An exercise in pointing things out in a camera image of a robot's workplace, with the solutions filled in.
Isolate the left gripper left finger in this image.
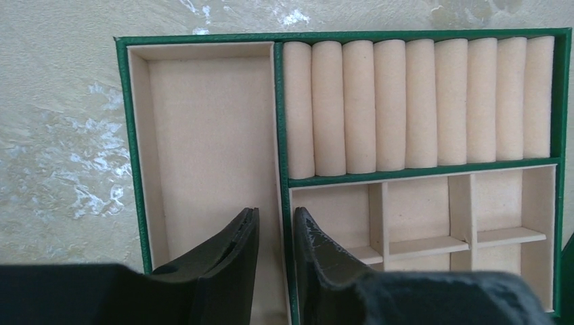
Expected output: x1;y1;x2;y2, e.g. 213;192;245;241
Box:
1;208;259;324

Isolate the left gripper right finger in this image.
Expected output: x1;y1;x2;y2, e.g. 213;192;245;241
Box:
293;207;552;324

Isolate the green jewelry box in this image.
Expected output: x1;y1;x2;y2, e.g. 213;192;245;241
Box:
556;236;573;325

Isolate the green jewelry tray insert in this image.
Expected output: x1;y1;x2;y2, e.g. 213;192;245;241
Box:
115;28;572;324

